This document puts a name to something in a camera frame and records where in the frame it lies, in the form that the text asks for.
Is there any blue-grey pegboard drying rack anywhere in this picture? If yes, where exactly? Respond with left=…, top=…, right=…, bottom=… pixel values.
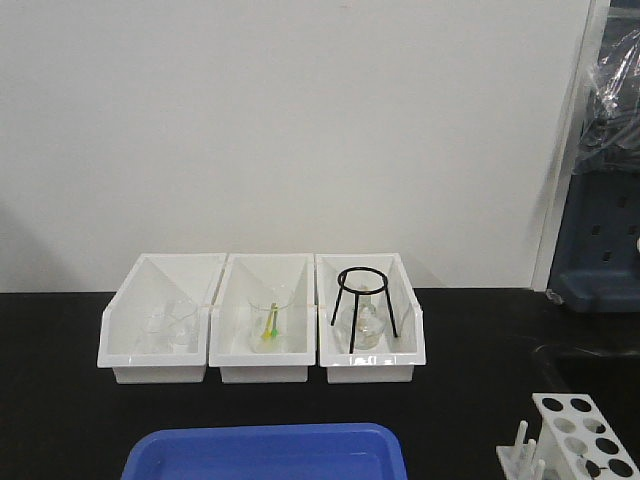
left=547, top=1, right=639, bottom=313

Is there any white test tube rack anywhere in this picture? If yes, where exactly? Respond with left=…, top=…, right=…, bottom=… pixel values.
left=496, top=393, right=639, bottom=480

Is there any black metal tripod stand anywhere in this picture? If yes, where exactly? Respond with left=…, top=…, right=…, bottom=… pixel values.
left=329, top=266, right=399, bottom=338

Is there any glass beaker in middle bin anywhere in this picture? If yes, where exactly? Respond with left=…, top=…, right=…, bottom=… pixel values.
left=248, top=285, right=293, bottom=354

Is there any glass alcohol lamp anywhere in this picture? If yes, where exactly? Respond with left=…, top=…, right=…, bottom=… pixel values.
left=334, top=285, right=385, bottom=354

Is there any white bin right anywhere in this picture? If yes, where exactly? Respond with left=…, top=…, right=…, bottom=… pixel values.
left=315, top=253, right=426, bottom=383

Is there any white bin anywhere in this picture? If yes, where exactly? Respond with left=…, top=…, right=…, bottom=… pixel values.
left=315, top=253, right=426, bottom=383
left=208, top=253, right=317, bottom=384
left=97, top=253, right=227, bottom=384

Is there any white bin middle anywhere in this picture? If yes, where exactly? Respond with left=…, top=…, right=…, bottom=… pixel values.
left=208, top=253, right=317, bottom=384

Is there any green plastic spatula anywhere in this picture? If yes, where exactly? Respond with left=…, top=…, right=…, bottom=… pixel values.
left=270, top=305, right=279, bottom=339

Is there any yellow plastic spatula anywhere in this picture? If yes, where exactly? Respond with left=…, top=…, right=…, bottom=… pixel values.
left=261, top=303, right=277, bottom=340

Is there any glassware in left bin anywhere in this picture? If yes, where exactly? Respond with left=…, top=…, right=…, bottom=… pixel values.
left=134, top=300, right=197, bottom=355

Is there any white bin left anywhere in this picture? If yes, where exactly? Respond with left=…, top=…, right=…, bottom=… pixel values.
left=97, top=253, right=227, bottom=384

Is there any blue plastic tray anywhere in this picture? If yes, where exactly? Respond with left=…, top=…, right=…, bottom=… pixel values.
left=121, top=423, right=408, bottom=479

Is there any plastic bag of pegs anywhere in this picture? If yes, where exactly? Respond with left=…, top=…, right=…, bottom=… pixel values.
left=573, top=28, right=639, bottom=175

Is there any black lab sink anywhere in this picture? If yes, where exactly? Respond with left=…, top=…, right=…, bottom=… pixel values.
left=532, top=345, right=639, bottom=430

